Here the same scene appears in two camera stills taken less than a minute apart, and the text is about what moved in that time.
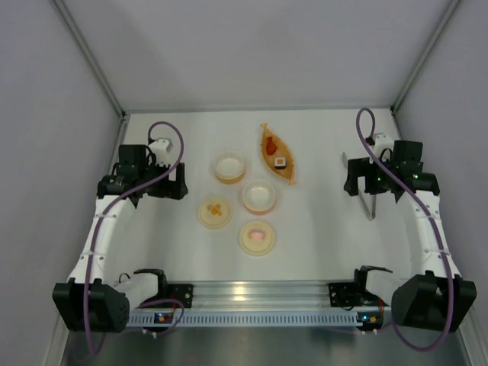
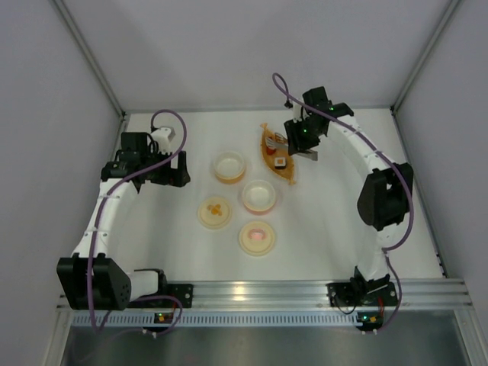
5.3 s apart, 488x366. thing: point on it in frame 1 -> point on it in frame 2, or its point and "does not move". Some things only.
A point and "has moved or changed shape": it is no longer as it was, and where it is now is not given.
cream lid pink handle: x=256 y=239 does not move
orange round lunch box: x=229 y=168 does not move
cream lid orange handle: x=214 y=213 does not move
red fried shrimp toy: x=271 y=146 does not move
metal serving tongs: x=361 y=198 has moved or changed shape
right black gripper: x=356 y=177 -> x=299 y=138
